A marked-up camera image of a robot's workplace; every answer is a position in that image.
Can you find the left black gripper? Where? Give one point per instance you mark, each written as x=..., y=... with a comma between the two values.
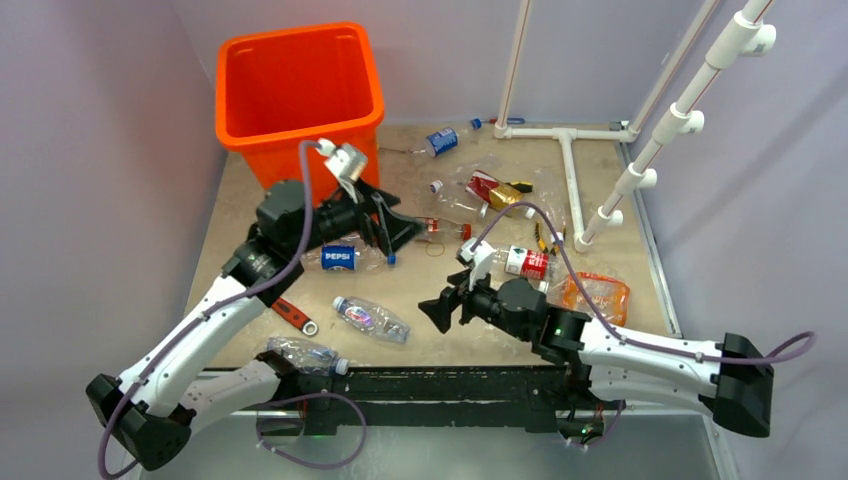
x=391, y=228

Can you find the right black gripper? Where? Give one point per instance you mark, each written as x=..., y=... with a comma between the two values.
x=440, y=309

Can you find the red cap small bottle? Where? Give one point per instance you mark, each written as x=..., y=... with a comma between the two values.
x=442, y=230

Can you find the crushed red blue label bottle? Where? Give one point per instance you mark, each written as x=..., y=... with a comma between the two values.
x=372, y=319

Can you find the red white label bottle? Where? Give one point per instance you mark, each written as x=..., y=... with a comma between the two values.
x=520, y=261

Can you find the orange snack pouch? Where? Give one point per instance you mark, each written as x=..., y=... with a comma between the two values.
x=609, y=294

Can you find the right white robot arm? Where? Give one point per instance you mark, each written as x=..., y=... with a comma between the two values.
x=727, y=380

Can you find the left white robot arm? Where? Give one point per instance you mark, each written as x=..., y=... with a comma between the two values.
x=151, y=409

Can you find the orange plastic bin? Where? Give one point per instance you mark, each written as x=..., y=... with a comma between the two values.
x=275, y=89

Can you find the Pepsi label clear bottle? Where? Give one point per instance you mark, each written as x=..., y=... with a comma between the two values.
x=347, y=258

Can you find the rubber band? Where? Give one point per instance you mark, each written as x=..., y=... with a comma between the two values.
x=434, y=249

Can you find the large clear bottle white cap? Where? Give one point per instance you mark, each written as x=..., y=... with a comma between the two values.
x=451, y=200

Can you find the blue label bottle far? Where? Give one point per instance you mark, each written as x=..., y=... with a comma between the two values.
x=445, y=139

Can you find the red gold snack wrapper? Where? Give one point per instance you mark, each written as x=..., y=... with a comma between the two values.
x=493, y=192

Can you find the crushed bottle at table edge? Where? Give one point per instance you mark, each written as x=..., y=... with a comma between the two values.
x=309, y=357

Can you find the yellow black screwdriver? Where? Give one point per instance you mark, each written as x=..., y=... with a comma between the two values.
x=523, y=187

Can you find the blue cap pen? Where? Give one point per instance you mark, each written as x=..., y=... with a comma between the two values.
x=508, y=120

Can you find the white PVC diagonal pole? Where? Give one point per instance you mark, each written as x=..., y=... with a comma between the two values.
x=745, y=34

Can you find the yellow handle pliers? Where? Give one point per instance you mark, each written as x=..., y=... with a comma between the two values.
x=545, y=240

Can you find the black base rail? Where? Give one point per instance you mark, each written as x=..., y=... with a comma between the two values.
x=538, y=399

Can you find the red handle adjustable wrench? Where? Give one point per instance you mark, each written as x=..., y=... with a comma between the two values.
x=295, y=317

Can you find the white PVC pipe frame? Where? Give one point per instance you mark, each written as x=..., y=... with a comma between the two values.
x=589, y=70

